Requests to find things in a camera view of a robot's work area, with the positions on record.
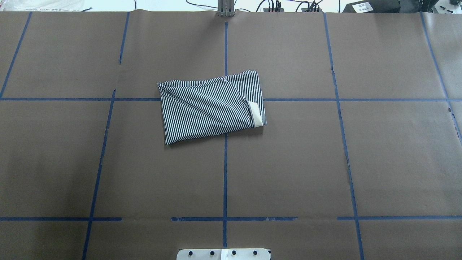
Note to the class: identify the striped polo shirt white collar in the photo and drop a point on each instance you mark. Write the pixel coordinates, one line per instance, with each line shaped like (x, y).
(205, 108)

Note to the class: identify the black power strip far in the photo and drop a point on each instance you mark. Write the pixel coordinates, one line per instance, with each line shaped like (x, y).
(272, 6)

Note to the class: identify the black power strip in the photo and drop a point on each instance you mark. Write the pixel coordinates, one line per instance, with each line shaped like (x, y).
(312, 7)
(272, 6)

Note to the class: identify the black power strip near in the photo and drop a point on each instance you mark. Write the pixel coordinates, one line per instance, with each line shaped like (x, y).
(312, 7)

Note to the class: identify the black rectangular box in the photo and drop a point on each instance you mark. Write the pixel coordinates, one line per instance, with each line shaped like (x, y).
(373, 6)

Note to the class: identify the aluminium frame post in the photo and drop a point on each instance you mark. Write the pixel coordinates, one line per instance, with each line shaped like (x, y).
(226, 8)

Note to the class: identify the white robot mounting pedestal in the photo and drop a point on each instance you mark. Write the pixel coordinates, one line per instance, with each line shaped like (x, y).
(224, 254)

